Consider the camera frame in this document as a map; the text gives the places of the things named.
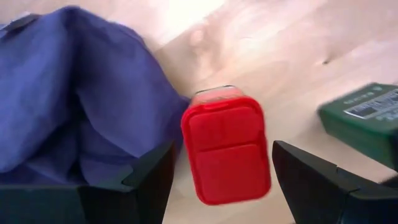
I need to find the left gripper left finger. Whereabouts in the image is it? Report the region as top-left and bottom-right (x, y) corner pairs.
(0, 141), (177, 224)

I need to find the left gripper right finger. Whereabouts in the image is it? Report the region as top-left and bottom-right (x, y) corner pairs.
(272, 139), (398, 224)

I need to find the green spice tin with barcode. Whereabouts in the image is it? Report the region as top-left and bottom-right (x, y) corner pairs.
(317, 82), (398, 171)

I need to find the blue fabric bin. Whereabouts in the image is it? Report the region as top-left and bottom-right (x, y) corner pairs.
(0, 5), (191, 187)

